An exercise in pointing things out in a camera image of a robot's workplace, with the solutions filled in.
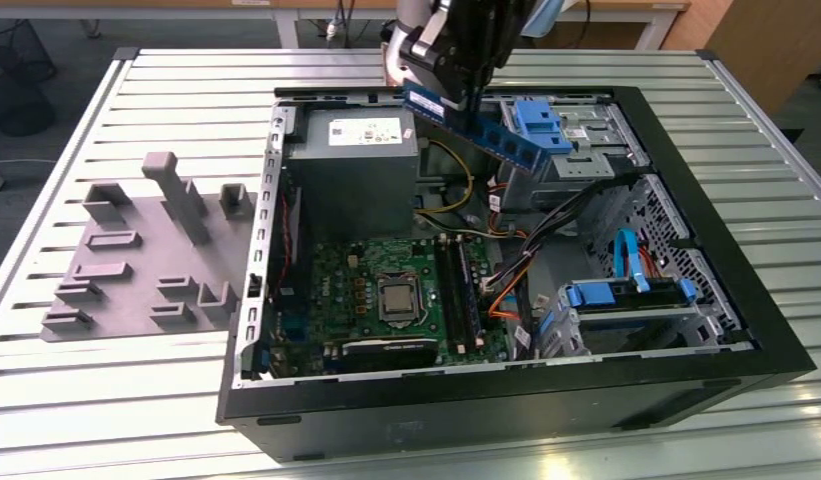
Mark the white-legged wooden desk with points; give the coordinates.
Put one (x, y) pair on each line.
(286, 27)

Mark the blue RAM stick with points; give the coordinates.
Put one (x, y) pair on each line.
(511, 145)

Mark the hard disk in blue carrier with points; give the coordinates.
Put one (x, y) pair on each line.
(593, 294)

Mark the silver CPU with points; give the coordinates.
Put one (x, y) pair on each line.
(397, 299)

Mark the grey power supply unit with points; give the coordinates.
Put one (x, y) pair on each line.
(357, 190)

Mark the blue plastic drive latch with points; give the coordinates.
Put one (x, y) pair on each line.
(537, 112)

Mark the black mesh waste bin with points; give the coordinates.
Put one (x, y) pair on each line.
(19, 75)

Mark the silver disk bay cage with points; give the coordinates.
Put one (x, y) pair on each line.
(637, 313)

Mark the brown wooden cabinet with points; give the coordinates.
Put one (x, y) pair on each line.
(771, 40)

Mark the silver optical drive cage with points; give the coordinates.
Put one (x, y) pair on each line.
(584, 167)

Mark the black RAM slot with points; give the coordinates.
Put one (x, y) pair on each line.
(444, 290)

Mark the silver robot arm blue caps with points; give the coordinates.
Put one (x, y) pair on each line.
(547, 15)

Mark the green motherboard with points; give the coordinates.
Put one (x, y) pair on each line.
(337, 260)

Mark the black PC case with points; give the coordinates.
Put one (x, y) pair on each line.
(450, 425)

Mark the black graphics card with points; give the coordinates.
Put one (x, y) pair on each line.
(384, 352)

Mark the grey parts rack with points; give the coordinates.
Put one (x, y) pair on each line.
(150, 250)

